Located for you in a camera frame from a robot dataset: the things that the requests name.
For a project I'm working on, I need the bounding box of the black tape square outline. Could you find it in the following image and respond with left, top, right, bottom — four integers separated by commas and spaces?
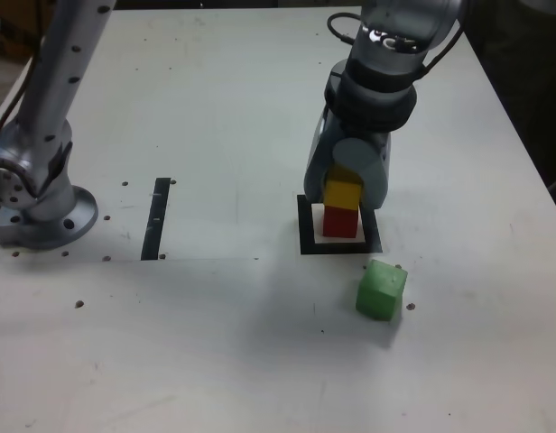
296, 193, 384, 256

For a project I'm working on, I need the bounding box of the yellow cube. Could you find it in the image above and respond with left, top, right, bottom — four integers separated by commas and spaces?
323, 164, 363, 212

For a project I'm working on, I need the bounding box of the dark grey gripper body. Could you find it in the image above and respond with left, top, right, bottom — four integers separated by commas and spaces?
330, 114, 388, 146

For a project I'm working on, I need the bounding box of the red cube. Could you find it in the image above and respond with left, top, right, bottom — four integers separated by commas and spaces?
322, 205, 359, 239

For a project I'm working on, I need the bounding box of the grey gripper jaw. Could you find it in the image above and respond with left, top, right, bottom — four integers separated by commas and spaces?
332, 131, 394, 210
303, 106, 341, 205

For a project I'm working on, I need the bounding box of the green cube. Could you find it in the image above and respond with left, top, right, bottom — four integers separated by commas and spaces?
355, 259, 409, 322

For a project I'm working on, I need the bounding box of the black tape strip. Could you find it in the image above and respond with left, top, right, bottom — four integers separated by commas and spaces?
140, 177, 171, 262

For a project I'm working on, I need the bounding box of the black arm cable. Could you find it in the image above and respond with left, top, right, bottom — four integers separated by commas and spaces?
327, 12, 465, 78

